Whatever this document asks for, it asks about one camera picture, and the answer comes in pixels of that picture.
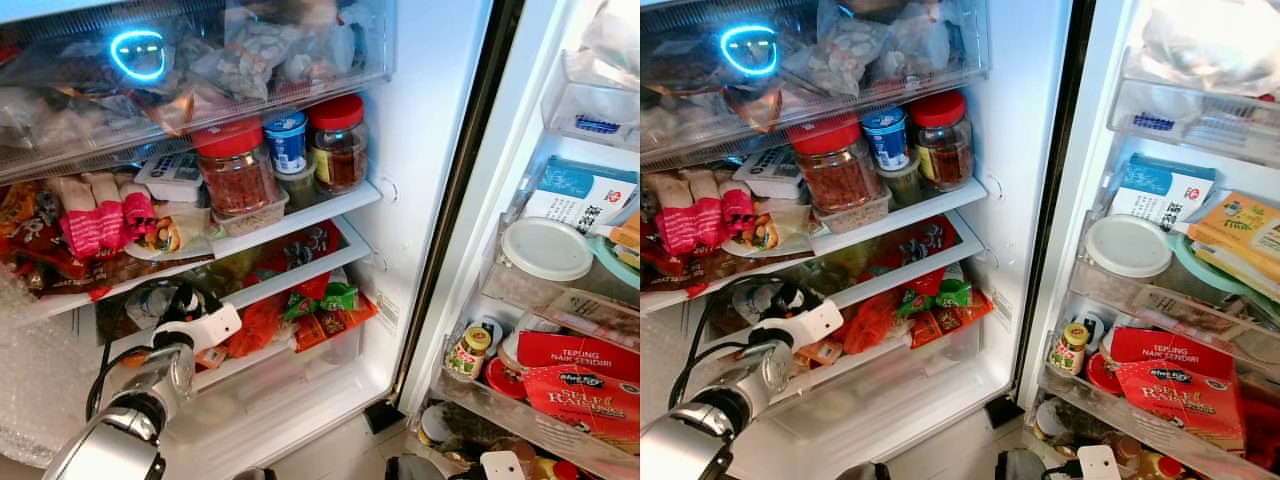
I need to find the clear fridge drawer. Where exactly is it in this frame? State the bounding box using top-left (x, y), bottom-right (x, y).
top-left (0, 0), bottom-right (397, 187)
top-left (640, 0), bottom-right (992, 169)

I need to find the white fridge door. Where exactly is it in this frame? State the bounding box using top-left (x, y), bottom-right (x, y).
top-left (400, 0), bottom-right (641, 480)
top-left (1015, 0), bottom-right (1280, 480)

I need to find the white fridge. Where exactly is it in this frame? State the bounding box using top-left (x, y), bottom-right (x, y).
top-left (0, 0), bottom-right (521, 480)
top-left (640, 0), bottom-right (1101, 480)

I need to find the plate of wrapped food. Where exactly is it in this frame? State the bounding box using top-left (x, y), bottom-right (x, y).
top-left (721, 199), bottom-right (817, 260)
top-left (124, 204), bottom-right (217, 264)

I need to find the orange plastic bag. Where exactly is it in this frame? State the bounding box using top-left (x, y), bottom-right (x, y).
top-left (224, 289), bottom-right (302, 360)
top-left (842, 284), bottom-right (917, 357)

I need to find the clear plastic food container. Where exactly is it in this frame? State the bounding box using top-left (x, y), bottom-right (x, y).
top-left (811, 186), bottom-right (894, 235)
top-left (209, 189), bottom-right (292, 239)

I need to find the pink wrapped packet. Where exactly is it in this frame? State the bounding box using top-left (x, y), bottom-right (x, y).
top-left (690, 167), bottom-right (730, 248)
top-left (719, 176), bottom-right (759, 236)
top-left (655, 172), bottom-right (703, 257)
top-left (90, 171), bottom-right (130, 252)
top-left (120, 180), bottom-right (160, 240)
top-left (57, 177), bottom-right (103, 261)

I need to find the red snack packet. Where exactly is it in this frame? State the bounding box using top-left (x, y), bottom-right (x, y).
top-left (244, 221), bottom-right (347, 292)
top-left (868, 214), bottom-right (963, 283)

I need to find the white labelled box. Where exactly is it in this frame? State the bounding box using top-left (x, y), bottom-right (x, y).
top-left (732, 146), bottom-right (802, 200)
top-left (132, 151), bottom-right (205, 205)

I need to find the large red lid jar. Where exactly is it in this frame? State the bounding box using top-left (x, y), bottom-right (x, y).
top-left (192, 117), bottom-right (280, 220)
top-left (787, 112), bottom-right (884, 215)

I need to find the green sachet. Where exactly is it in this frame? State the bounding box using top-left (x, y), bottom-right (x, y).
top-left (284, 279), bottom-right (360, 322)
top-left (899, 274), bottom-right (974, 317)

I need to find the orange sachet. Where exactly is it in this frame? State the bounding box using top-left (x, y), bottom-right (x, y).
top-left (909, 290), bottom-right (997, 350)
top-left (294, 295), bottom-right (380, 352)

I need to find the yellow box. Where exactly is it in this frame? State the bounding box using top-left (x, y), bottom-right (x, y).
top-left (609, 208), bottom-right (641, 273)
top-left (1187, 191), bottom-right (1280, 278)

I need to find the teal container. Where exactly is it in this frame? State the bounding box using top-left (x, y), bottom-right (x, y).
top-left (1164, 231), bottom-right (1233, 298)
top-left (584, 234), bottom-right (641, 293)

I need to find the blue yoghurt cup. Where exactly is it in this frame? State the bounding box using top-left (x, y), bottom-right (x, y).
top-left (262, 109), bottom-right (310, 177)
top-left (860, 105), bottom-right (910, 173)

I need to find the red lid jar yellow label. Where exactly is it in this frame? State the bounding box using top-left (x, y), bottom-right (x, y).
top-left (907, 89), bottom-right (975, 192)
top-left (306, 93), bottom-right (370, 196)

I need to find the red flour box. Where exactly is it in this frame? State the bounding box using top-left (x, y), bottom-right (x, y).
top-left (1107, 324), bottom-right (1250, 453)
top-left (514, 329), bottom-right (641, 447)

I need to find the blue and white carton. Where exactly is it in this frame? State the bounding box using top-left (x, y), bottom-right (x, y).
top-left (524, 154), bottom-right (640, 237)
top-left (1109, 151), bottom-right (1219, 234)

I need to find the white lid round container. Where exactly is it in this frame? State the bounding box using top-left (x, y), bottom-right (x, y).
top-left (499, 216), bottom-right (597, 303)
top-left (1084, 212), bottom-right (1174, 293)

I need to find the small yellow lid jar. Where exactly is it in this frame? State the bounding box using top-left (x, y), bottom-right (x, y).
top-left (444, 324), bottom-right (494, 382)
top-left (1047, 321), bottom-right (1092, 377)

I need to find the red round tin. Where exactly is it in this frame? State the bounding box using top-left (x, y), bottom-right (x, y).
top-left (482, 354), bottom-right (527, 402)
top-left (1084, 349), bottom-right (1127, 397)

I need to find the clear plastic bag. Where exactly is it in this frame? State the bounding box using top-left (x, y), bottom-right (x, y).
top-left (1139, 0), bottom-right (1280, 98)
top-left (579, 0), bottom-right (641, 78)

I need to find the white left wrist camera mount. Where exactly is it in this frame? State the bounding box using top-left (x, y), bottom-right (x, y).
top-left (150, 302), bottom-right (244, 352)
top-left (750, 297), bottom-right (845, 351)

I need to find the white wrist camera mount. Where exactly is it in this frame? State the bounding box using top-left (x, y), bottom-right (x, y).
top-left (1077, 445), bottom-right (1122, 480)
top-left (479, 450), bottom-right (527, 480)
top-left (150, 302), bottom-right (244, 352)
top-left (750, 297), bottom-right (845, 351)

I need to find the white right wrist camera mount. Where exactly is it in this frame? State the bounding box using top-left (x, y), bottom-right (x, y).
top-left (1077, 445), bottom-right (1122, 480)
top-left (479, 450), bottom-right (527, 480)

